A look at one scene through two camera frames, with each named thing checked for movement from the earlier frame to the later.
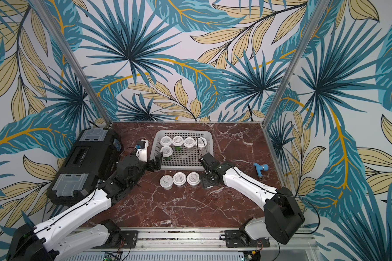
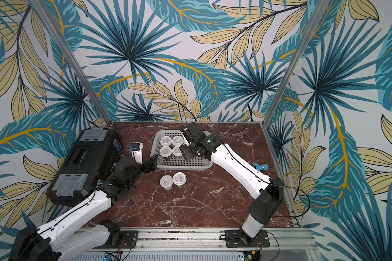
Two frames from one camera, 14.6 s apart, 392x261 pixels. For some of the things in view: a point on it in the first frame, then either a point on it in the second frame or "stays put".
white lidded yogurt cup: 177,141 stays put
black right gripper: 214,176 to 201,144
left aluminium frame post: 73,62 stays put
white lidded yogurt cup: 166,141 stays put
